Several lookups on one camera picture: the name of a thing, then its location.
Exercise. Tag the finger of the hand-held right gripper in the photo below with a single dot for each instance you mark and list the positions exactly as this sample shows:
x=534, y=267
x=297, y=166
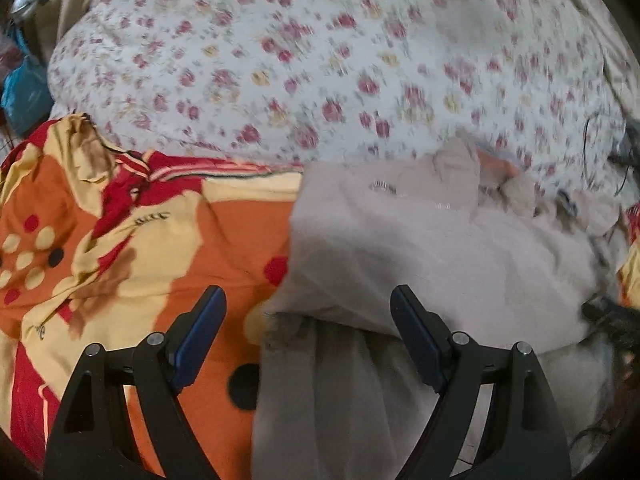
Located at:
x=612, y=317

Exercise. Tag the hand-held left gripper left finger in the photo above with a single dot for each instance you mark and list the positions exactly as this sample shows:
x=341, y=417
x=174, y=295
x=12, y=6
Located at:
x=200, y=335

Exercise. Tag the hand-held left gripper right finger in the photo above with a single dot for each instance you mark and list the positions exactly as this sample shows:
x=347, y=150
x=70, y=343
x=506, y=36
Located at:
x=417, y=335

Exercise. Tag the large light grey garment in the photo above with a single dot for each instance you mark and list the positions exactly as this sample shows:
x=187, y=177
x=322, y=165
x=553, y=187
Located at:
x=400, y=230

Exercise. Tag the orange red printed blanket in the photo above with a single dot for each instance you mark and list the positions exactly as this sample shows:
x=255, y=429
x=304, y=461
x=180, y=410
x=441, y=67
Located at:
x=150, y=240

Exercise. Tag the white floral bedsheet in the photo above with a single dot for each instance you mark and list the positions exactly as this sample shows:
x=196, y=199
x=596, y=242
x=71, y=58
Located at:
x=300, y=60

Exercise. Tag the blue bag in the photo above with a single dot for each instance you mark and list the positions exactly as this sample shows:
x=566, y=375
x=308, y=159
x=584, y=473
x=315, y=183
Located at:
x=25, y=95

